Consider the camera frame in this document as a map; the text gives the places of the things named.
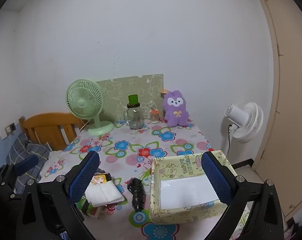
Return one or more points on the green desk fan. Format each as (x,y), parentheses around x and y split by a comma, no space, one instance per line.
(84,102)

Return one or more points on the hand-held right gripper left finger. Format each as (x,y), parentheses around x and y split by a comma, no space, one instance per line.
(83,177)

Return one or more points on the grey sock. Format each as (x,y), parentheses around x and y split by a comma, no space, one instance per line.
(101,171)

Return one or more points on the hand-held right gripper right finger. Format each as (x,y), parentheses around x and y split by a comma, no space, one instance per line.
(216,180)

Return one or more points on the wooden headboard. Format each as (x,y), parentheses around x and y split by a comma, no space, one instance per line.
(48,127)

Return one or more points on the wall socket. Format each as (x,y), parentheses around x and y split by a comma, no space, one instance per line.
(10,128)

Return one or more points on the floral tablecloth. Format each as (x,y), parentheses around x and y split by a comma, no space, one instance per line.
(131,135)

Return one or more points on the yellow cartoon print box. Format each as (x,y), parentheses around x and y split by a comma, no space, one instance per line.
(191,190)

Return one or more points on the glass jar with green cap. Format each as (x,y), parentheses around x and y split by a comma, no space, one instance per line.
(134,120)

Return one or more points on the beige door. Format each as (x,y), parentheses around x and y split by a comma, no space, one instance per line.
(286,92)

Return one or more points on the green patterned board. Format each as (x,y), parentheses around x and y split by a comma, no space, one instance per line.
(131,90)

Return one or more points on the white standing fan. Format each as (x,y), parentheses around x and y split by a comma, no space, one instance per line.
(246,122)

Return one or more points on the green tissue pack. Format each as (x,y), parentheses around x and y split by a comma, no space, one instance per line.
(89,208)

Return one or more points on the purple plush bunny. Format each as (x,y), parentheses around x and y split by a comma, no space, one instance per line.
(175,110)

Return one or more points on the cartoon print tissue pack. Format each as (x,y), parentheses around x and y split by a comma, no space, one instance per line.
(101,179)

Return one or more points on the white tissue packet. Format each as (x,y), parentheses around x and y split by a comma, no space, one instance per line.
(104,192)

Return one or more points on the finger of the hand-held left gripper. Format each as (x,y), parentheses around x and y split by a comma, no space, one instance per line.
(28,163)

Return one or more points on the black plastic bag bundle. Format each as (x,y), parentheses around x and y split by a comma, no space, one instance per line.
(137,192)

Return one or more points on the blue plaid blanket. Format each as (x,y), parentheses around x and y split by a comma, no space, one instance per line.
(28,150)

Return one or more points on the small toothpick jar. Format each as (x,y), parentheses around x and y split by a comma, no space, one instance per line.
(154,116)

